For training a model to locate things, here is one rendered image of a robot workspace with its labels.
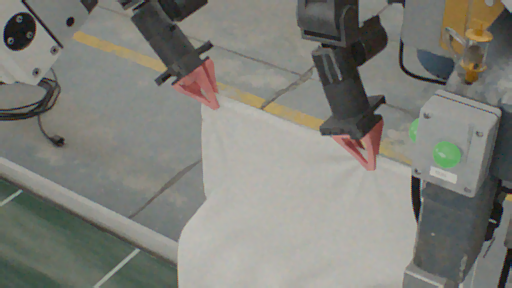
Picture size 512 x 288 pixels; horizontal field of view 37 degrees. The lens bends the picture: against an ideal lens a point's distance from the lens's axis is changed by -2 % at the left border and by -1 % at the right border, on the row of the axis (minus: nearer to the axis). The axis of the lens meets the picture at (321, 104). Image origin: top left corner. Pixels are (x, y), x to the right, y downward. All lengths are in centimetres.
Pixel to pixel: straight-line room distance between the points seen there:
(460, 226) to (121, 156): 217
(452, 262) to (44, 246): 132
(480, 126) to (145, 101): 259
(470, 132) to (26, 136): 252
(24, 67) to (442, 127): 41
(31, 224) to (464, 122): 153
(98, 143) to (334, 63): 206
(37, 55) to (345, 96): 51
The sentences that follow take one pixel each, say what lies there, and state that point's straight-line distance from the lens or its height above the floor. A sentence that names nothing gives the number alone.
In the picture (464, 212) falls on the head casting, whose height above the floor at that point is 118.
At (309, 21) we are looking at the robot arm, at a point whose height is 128.
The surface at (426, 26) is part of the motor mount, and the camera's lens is 128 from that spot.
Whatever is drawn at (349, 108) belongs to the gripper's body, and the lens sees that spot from 111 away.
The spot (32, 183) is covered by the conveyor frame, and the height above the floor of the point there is 40.
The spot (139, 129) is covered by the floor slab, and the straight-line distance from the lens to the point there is 312.
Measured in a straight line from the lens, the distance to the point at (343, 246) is 130.
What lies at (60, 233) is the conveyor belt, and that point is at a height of 38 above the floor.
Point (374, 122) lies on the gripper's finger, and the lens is 113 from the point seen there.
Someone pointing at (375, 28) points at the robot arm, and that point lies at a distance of 115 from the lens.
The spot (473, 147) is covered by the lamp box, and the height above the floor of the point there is 130.
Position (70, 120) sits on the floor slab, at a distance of 321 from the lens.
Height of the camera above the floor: 176
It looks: 33 degrees down
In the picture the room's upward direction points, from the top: 4 degrees clockwise
